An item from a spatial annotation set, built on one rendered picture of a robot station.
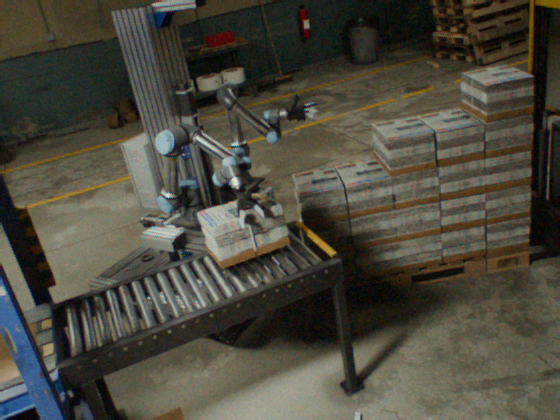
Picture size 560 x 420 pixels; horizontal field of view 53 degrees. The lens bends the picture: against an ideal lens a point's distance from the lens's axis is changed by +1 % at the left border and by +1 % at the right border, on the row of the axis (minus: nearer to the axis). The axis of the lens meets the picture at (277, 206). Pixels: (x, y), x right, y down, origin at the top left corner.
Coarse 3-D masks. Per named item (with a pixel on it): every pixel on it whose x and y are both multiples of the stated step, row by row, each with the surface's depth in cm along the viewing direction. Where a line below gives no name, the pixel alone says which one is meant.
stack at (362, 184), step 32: (480, 160) 343; (320, 192) 341; (352, 192) 343; (384, 192) 346; (416, 192) 348; (448, 192) 350; (352, 224) 352; (384, 224) 354; (416, 224) 357; (448, 224) 359; (320, 256) 361; (352, 256) 363; (384, 256) 365; (416, 256) 367; (448, 256) 369; (480, 256) 373; (384, 288) 377
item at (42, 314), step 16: (48, 304) 281; (32, 320) 269; (48, 320) 266; (48, 336) 254; (48, 352) 243; (48, 368) 233; (0, 384) 229; (16, 384) 228; (0, 400) 221; (16, 400) 224; (32, 400) 227; (0, 416) 224
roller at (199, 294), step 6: (186, 264) 293; (186, 270) 287; (186, 276) 283; (192, 276) 281; (192, 282) 275; (198, 282) 276; (192, 288) 272; (198, 288) 269; (198, 294) 265; (204, 294) 265; (198, 300) 262; (204, 300) 259
